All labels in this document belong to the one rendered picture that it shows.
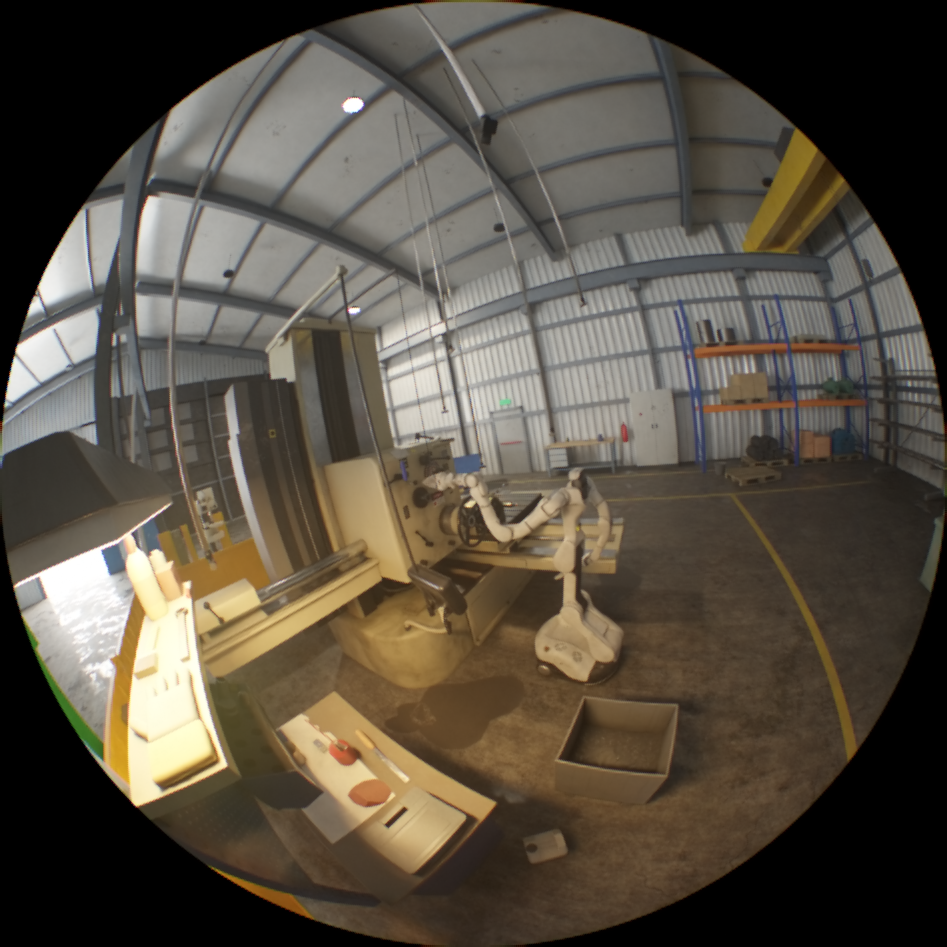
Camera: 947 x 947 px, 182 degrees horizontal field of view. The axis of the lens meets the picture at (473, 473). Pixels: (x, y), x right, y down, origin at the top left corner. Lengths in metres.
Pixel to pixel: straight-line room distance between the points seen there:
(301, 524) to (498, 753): 2.07
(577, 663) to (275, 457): 2.52
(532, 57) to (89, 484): 6.97
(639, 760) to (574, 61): 8.33
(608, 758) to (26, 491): 1.99
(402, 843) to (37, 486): 1.03
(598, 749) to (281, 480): 2.53
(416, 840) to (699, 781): 1.62
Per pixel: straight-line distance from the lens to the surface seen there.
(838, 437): 10.12
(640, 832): 2.06
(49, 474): 0.35
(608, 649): 2.26
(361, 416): 2.58
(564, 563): 1.94
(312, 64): 7.00
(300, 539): 2.26
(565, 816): 2.05
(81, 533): 0.36
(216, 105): 7.74
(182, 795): 0.48
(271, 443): 2.19
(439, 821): 1.04
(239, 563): 3.96
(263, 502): 2.15
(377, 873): 1.14
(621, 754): 1.86
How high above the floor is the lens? 2.00
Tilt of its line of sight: 10 degrees down
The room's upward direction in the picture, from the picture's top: 11 degrees counter-clockwise
